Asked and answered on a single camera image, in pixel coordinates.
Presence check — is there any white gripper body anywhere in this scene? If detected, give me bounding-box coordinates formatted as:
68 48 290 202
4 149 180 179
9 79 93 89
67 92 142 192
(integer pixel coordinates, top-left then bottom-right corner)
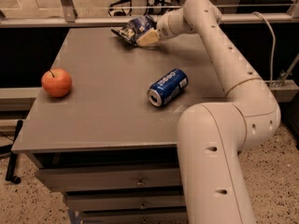
156 8 193 40

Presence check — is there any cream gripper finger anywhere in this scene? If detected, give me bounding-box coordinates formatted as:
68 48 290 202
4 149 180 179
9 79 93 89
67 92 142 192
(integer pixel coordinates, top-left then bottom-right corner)
136 28 160 47

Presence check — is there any blue chip bag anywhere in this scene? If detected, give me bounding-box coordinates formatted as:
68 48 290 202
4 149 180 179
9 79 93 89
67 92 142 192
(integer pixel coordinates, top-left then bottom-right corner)
111 15 156 47

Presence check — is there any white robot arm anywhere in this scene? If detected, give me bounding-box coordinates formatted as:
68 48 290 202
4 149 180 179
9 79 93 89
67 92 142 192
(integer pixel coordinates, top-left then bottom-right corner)
136 0 280 224

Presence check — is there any black office chair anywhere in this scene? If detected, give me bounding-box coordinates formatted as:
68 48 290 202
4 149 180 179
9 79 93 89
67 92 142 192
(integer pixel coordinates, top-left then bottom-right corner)
107 0 132 17

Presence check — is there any blue Pepsi can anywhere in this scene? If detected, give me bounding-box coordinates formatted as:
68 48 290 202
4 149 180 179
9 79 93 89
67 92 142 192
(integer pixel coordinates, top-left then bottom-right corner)
148 69 189 107

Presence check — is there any grey metal railing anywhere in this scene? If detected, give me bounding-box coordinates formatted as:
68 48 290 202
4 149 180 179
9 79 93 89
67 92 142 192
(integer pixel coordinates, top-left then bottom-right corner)
0 0 298 27

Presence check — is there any grey drawer cabinet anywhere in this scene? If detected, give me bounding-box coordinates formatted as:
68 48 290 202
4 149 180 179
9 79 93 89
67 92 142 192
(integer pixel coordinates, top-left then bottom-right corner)
13 28 224 224

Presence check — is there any red apple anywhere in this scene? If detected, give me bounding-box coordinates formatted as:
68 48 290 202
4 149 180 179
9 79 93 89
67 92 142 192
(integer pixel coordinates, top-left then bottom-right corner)
41 68 72 98

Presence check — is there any black stand leg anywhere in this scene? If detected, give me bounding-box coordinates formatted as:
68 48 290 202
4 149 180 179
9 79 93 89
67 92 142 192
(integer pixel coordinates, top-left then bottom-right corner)
6 120 23 185

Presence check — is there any white cable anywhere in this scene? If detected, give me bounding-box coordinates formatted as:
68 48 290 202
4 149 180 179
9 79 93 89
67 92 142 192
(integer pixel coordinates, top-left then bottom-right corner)
251 10 278 89

